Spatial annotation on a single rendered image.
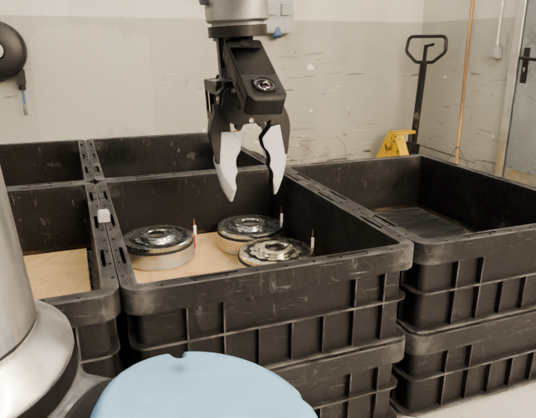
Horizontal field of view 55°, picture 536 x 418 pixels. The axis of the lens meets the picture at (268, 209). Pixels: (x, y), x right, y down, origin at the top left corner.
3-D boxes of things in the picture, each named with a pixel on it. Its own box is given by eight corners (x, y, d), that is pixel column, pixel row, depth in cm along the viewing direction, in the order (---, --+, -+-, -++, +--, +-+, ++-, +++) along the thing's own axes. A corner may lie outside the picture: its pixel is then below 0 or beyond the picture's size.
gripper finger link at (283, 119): (292, 148, 68) (275, 82, 64) (297, 150, 66) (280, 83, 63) (260, 161, 67) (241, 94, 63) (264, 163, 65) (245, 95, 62)
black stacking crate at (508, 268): (605, 301, 67) (623, 218, 63) (412, 347, 57) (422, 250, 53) (417, 213, 102) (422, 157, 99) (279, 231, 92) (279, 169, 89)
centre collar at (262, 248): (299, 255, 69) (299, 250, 69) (265, 260, 67) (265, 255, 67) (285, 242, 73) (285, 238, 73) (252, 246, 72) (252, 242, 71)
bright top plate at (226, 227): (294, 233, 78) (294, 230, 78) (231, 244, 74) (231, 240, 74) (265, 214, 87) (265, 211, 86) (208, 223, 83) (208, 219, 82)
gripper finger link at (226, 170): (222, 191, 71) (231, 124, 68) (236, 203, 65) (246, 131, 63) (201, 190, 70) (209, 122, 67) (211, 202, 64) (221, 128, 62)
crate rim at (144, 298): (420, 267, 54) (421, 245, 53) (124, 318, 44) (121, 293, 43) (277, 179, 89) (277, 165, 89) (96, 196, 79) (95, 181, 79)
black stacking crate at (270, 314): (410, 347, 57) (419, 250, 53) (134, 411, 47) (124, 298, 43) (276, 231, 92) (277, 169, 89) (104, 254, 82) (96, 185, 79)
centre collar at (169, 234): (177, 240, 74) (176, 236, 73) (141, 245, 72) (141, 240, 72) (172, 230, 78) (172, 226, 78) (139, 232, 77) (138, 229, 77)
